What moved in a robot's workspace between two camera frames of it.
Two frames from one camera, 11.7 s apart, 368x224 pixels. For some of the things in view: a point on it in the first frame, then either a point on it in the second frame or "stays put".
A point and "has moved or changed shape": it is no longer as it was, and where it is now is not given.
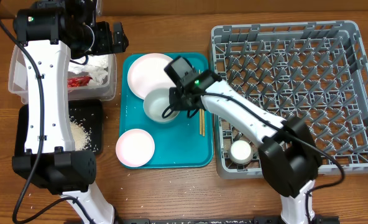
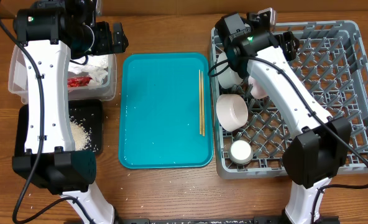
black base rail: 240,219 stays put
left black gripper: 105,45 stays put
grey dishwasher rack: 316,71 stays put
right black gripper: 173,94 -> 288,50
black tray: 88,112 stays put
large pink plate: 146,73 -> 258,90
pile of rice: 82,137 stays put
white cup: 240,152 stays put
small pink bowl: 135,147 has moved or changed shape
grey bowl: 154,102 -> 227,78
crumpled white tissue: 95,68 stays put
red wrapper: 78,81 stays put
